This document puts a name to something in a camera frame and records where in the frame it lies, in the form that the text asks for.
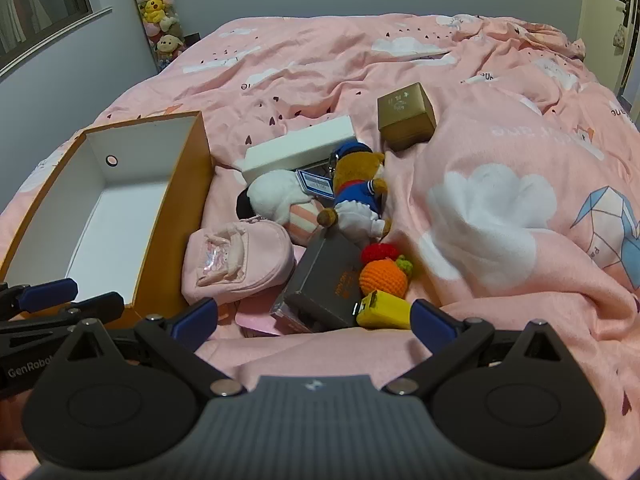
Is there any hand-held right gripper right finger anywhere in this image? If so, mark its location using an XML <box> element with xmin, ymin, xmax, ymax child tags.
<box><xmin>382</xmin><ymin>298</ymin><xmax>582</xmax><ymax>396</ymax></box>

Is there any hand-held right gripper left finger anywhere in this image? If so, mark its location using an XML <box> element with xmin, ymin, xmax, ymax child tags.
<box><xmin>47</xmin><ymin>297</ymin><xmax>246</xmax><ymax>397</ymax></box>

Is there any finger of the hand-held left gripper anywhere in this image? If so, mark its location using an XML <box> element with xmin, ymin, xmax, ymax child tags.
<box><xmin>0</xmin><ymin>278</ymin><xmax>80</xmax><ymax>318</ymax></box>
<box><xmin>0</xmin><ymin>291</ymin><xmax>126</xmax><ymax>342</ymax></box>

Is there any pink pouch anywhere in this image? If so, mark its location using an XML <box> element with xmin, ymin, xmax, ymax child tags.
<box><xmin>181</xmin><ymin>216</ymin><xmax>296</xmax><ymax>306</ymax></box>

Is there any orange cardboard box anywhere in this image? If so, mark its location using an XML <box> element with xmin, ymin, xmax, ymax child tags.
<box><xmin>0</xmin><ymin>111</ymin><xmax>216</xmax><ymax>328</ymax></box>

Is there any dark grey box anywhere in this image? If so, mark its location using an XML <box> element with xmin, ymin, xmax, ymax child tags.
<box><xmin>283</xmin><ymin>232</ymin><xmax>373</xmax><ymax>332</ymax></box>

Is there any long white box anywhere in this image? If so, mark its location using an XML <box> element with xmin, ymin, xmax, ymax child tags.
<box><xmin>242</xmin><ymin>115</ymin><xmax>357</xmax><ymax>186</ymax></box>

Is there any gold cube box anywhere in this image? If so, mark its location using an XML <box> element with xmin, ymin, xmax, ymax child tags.
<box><xmin>377</xmin><ymin>82</ymin><xmax>438</xmax><ymax>151</ymax></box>

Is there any small yellow device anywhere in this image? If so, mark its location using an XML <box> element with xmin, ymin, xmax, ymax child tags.
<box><xmin>352</xmin><ymin>291</ymin><xmax>413</xmax><ymax>330</ymax></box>

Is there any pink flat card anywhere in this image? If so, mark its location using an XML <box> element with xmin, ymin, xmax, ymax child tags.
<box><xmin>234</xmin><ymin>300</ymin><xmax>296</xmax><ymax>338</ymax></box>

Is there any crocheted orange red fruit charm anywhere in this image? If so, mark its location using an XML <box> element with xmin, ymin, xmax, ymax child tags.
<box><xmin>359</xmin><ymin>242</ymin><xmax>415</xmax><ymax>297</ymax></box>

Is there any brown bear plush sailor outfit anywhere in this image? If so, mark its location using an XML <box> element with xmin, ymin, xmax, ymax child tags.
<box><xmin>316</xmin><ymin>141</ymin><xmax>392</xmax><ymax>238</ymax></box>

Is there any white plush toy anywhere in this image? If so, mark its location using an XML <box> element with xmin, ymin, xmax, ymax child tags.
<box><xmin>236</xmin><ymin>169</ymin><xmax>332</xmax><ymax>246</ymax></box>

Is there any blue white paper tag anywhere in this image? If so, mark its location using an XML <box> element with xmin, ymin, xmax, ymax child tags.
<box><xmin>296</xmin><ymin>169</ymin><xmax>335</xmax><ymax>196</ymax></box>

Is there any pink printed blanket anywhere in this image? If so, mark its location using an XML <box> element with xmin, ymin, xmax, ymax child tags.
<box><xmin>0</xmin><ymin>12</ymin><xmax>640</xmax><ymax>480</ymax></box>

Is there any clear tube of plush toys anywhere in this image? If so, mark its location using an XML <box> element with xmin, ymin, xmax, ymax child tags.
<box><xmin>120</xmin><ymin>0</ymin><xmax>188</xmax><ymax>73</ymax></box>

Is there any cream door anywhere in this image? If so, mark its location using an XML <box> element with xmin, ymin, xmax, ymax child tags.
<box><xmin>577</xmin><ymin>0</ymin><xmax>640</xmax><ymax>126</ymax></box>

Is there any window with grey frame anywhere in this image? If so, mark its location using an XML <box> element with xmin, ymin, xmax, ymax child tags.
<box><xmin>0</xmin><ymin>0</ymin><xmax>113</xmax><ymax>78</ymax></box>

